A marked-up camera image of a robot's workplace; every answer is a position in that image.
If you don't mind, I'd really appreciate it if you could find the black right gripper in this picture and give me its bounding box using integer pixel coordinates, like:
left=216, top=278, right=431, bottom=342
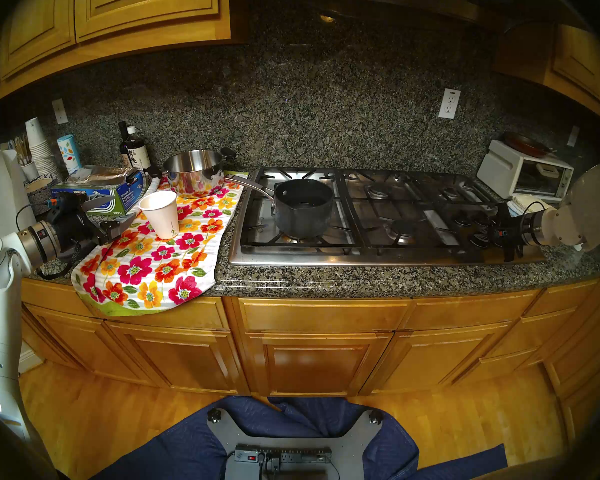
left=471, top=203, right=531, bottom=263

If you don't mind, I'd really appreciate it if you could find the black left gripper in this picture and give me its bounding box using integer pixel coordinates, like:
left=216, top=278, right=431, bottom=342
left=47, top=193, right=139, bottom=257

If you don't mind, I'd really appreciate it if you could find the large white paper cup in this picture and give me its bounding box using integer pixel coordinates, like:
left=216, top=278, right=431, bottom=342
left=138, top=190, right=179, bottom=240

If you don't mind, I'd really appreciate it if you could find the blue patterned paper cup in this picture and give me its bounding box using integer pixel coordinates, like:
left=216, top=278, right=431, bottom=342
left=57, top=135, right=83, bottom=175

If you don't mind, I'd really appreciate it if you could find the white cup with wooden utensils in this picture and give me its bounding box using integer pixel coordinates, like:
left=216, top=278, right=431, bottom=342
left=10, top=135, right=40, bottom=181

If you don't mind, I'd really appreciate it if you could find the stainless steel stock pot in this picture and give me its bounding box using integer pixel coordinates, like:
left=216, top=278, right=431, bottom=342
left=147, top=149, right=236, bottom=199

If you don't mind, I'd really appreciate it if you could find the blue foodservice foil box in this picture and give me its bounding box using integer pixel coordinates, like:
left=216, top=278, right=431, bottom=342
left=51, top=165, right=148, bottom=216

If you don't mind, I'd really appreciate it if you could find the folded striped dish cloth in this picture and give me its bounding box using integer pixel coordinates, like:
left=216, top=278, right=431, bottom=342
left=507, top=194, right=553, bottom=217

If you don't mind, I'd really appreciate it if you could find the dark bottle with white label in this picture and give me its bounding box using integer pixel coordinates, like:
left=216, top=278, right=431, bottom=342
left=125, top=126, right=151, bottom=170

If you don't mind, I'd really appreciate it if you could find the dark patterned bowl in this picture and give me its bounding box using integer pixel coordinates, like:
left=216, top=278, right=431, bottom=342
left=25, top=177, right=58, bottom=216

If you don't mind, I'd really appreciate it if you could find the floral kitchen towel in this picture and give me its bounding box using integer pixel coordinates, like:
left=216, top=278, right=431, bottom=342
left=71, top=171, right=245, bottom=317

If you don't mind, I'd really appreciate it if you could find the stack of white paper cups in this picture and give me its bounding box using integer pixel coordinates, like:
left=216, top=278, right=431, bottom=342
left=25, top=117, right=63, bottom=181

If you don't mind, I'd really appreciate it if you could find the white paper towel roll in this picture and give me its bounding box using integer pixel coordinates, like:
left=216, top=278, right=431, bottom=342
left=0, top=149, right=38, bottom=245

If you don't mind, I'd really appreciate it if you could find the stainless steel gas cooktop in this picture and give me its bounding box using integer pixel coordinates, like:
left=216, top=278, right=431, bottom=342
left=228, top=167, right=546, bottom=267

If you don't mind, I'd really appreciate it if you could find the wooden upper cabinet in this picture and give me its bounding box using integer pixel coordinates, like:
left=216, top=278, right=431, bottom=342
left=0, top=0, right=230, bottom=115
left=492, top=21, right=600, bottom=125

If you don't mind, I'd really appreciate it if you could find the wooden lower cabinet run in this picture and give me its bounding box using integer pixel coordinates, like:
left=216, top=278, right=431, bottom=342
left=15, top=266, right=600, bottom=445

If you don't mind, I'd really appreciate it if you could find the blue moving blanket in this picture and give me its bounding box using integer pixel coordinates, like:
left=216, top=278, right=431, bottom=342
left=90, top=396, right=508, bottom=480

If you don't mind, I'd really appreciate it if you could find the grey power strip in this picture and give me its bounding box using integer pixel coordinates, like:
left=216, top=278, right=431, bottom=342
left=235, top=446, right=333, bottom=465

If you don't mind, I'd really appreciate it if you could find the white wall power outlet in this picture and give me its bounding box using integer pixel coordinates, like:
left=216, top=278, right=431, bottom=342
left=438, top=88, right=461, bottom=120

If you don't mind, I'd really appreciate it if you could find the black saucepan with steel handle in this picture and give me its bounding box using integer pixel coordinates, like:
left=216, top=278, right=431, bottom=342
left=225, top=174, right=334, bottom=240

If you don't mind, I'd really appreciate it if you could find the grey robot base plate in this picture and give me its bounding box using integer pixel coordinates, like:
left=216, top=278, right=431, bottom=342
left=207, top=408, right=383, bottom=480

